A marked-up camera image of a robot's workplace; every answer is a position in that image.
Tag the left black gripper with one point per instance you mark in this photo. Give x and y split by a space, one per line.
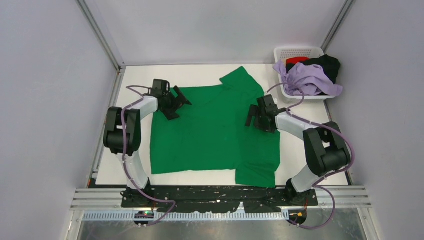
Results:
179 101

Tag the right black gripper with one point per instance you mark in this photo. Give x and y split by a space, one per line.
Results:
255 111

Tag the green t shirt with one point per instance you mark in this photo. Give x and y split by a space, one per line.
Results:
211 134

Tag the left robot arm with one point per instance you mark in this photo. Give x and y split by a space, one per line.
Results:
123 132

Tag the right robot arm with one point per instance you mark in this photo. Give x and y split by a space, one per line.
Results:
326 151

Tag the white laundry basket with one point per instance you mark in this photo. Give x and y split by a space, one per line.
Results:
311 52

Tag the red t shirt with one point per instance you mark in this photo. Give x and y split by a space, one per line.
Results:
295 60

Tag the lavender t shirt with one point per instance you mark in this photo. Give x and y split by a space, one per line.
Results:
306 80

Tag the black t shirt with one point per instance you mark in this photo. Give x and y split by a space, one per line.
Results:
330 65

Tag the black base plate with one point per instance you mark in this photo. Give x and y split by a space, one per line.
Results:
216 199

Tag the left corner frame post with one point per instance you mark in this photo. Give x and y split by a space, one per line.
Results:
97 22

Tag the corner frame post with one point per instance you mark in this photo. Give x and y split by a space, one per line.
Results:
335 27
97 22

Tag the slotted cable duct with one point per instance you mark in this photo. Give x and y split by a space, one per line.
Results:
150 216

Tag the right corner frame post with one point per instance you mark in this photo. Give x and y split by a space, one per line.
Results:
335 27

